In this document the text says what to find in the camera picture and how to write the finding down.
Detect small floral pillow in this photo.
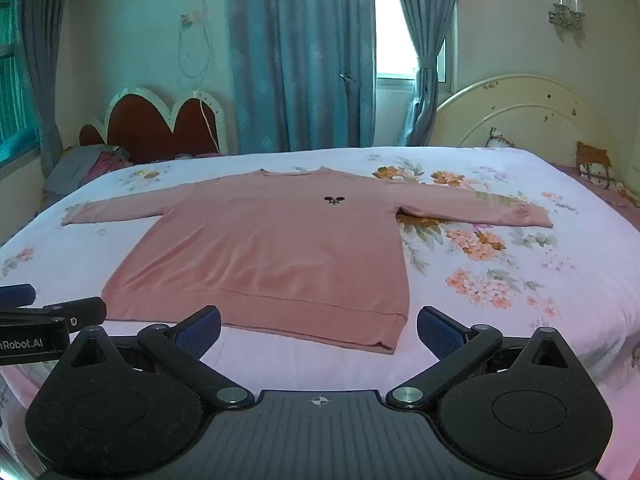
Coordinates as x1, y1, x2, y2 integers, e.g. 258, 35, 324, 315
486, 127, 517, 150

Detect red scalloped headboard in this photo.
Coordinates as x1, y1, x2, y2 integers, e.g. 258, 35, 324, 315
78, 86, 230, 165

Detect green-tinted window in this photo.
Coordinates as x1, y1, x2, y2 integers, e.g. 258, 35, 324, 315
0, 0, 42, 167

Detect narrow blue-grey curtain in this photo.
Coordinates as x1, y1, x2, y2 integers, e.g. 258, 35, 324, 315
12, 0, 68, 178

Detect pink sweatshirt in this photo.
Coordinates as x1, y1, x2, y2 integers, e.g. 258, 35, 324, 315
61, 166, 554, 355

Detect tied blue-grey curtain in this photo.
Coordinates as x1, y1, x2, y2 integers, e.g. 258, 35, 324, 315
387, 0, 458, 147

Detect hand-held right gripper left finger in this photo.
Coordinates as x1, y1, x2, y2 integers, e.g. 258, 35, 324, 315
67, 304, 256, 410

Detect brown patterned pillow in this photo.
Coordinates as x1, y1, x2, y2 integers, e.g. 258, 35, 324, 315
575, 141, 615, 190

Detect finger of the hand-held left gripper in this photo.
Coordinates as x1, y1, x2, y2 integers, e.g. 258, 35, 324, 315
43, 296, 108, 332
0, 283, 37, 307

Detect glass wall lamp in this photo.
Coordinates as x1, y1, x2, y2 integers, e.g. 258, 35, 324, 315
547, 0, 587, 29

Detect wide blue-grey curtain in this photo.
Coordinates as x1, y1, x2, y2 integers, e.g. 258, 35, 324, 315
226, 0, 377, 155

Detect bright window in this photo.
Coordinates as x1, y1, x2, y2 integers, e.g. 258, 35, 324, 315
374, 0, 458, 93

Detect cream round headboard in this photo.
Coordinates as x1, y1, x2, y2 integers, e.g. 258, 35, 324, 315
430, 74, 632, 182

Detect straight white cable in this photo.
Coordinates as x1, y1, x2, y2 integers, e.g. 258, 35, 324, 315
199, 92, 222, 155

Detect pile of clothes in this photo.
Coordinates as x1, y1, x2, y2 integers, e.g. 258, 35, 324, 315
42, 144, 136, 196

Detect looped white cable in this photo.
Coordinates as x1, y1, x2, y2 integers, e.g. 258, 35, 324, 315
177, 0, 213, 80

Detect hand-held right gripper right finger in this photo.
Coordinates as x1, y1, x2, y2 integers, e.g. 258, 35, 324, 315
386, 304, 572, 410

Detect floral bed sheet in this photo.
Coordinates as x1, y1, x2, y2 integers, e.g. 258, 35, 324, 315
0, 146, 640, 480

